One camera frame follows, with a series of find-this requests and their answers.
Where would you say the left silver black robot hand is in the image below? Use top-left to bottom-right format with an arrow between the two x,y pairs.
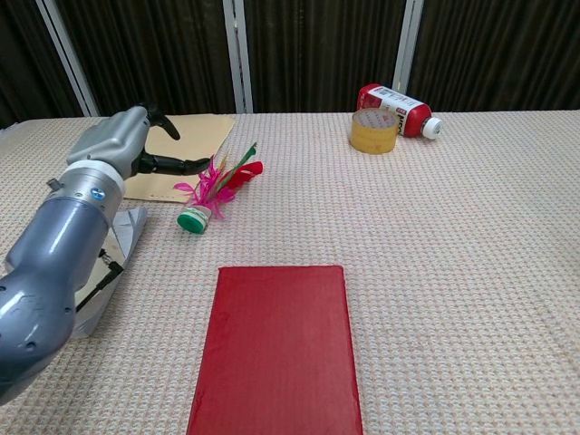
66,103 -> 214,180

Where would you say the colourful feather shuttlecock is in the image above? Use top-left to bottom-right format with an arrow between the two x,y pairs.
173,141 -> 266,236

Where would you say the manila paper folder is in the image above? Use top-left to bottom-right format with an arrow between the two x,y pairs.
121,112 -> 237,204

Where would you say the yellow-edged document envelope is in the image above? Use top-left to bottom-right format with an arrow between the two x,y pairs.
72,206 -> 149,339

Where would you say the black pleated curtain panel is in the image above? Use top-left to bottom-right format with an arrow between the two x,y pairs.
239,0 -> 407,114
53,0 -> 239,117
407,0 -> 580,112
0,0 -> 87,131

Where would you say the red hardcover book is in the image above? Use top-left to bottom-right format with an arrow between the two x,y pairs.
185,265 -> 364,435

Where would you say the red bottle with white cap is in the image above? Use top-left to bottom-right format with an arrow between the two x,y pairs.
356,82 -> 444,140

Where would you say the beige woven tablecloth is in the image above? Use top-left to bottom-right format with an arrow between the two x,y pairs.
0,110 -> 580,435

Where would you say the silver partition post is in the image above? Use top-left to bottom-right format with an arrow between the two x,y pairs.
35,0 -> 100,117
391,0 -> 425,92
221,0 -> 254,114

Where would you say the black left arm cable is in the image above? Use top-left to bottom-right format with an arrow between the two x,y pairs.
74,248 -> 124,314

